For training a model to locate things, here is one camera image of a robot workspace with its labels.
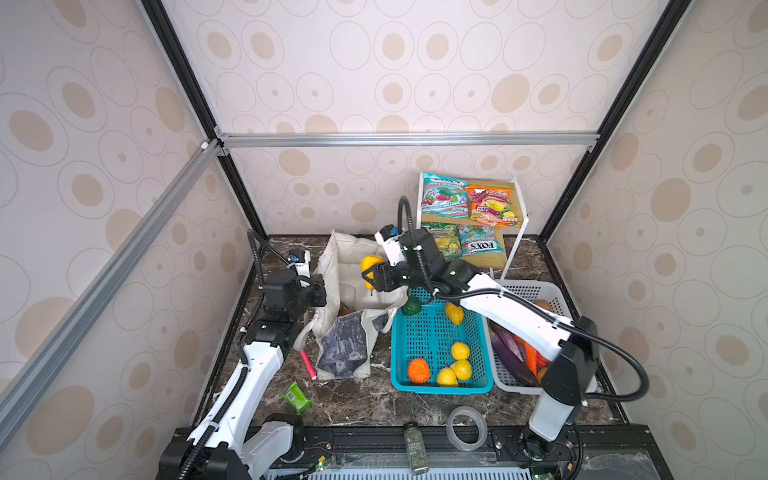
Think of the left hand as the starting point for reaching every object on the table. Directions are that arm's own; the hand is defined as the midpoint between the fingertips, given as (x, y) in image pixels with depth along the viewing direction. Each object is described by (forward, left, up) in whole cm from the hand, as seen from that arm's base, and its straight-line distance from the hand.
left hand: (328, 271), depth 78 cm
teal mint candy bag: (+18, -31, +10) cm, 37 cm away
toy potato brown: (+2, -64, -19) cm, 67 cm away
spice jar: (-37, -22, -19) cm, 48 cm away
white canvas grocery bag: (-14, -4, -5) cm, 15 cm away
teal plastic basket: (-13, -29, -25) cm, 40 cm away
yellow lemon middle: (-13, -36, -20) cm, 44 cm away
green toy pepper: (+1, -23, -20) cm, 31 cm away
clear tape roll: (-31, -39, -22) cm, 54 cm away
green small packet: (-25, +9, -22) cm, 35 cm away
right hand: (-1, -11, +2) cm, 11 cm away
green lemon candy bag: (+17, -34, -6) cm, 38 cm away
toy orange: (-20, -24, -19) cm, 37 cm away
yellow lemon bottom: (-21, -31, -19) cm, 42 cm away
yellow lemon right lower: (-19, -36, -20) cm, 45 cm away
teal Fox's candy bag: (+18, -44, -7) cm, 48 cm away
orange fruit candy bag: (+14, -43, +11) cm, 46 cm away
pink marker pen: (-16, +8, -24) cm, 30 cm away
